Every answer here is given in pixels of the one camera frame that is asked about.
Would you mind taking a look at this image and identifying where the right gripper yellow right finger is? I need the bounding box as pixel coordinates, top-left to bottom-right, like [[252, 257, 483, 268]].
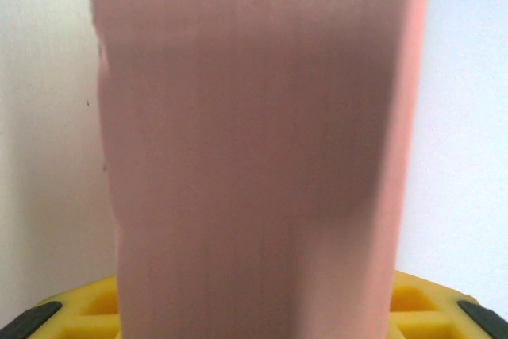
[[387, 268, 508, 339]]

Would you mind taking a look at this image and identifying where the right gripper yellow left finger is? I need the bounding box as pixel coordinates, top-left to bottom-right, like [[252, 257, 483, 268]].
[[0, 273, 125, 339]]

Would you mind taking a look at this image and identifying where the pink cardboard box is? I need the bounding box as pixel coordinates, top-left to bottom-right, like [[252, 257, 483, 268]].
[[82, 0, 436, 339]]

